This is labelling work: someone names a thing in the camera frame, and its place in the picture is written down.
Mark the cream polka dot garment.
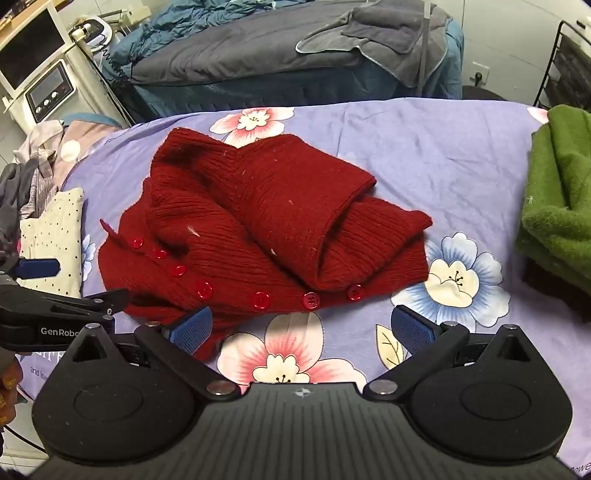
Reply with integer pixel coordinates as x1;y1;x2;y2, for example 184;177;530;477
18;188;84;298

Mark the beige machine with display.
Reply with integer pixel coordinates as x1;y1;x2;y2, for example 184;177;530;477
1;1;130;134

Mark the green folded sweater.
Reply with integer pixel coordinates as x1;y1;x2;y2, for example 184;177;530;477
516;105;590;293

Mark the white wall socket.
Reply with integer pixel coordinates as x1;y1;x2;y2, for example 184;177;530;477
469;62;490;87

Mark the person's left hand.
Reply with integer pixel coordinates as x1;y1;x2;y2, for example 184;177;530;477
0;358;23;427

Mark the grey blanket on bed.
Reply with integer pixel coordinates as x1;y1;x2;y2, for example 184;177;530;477
131;1;377;85

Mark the dark grey garment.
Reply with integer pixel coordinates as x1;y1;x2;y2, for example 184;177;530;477
0;159;39;266

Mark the black wire rack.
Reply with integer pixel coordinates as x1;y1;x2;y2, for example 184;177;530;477
533;20;590;112

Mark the pink striped clothes pile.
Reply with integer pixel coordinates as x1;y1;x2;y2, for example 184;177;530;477
13;118;120;220

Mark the red knit cardigan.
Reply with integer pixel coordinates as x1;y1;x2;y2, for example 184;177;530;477
98;128;432;360

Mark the grey towel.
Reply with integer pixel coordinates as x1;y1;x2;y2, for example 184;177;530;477
339;0;452;89

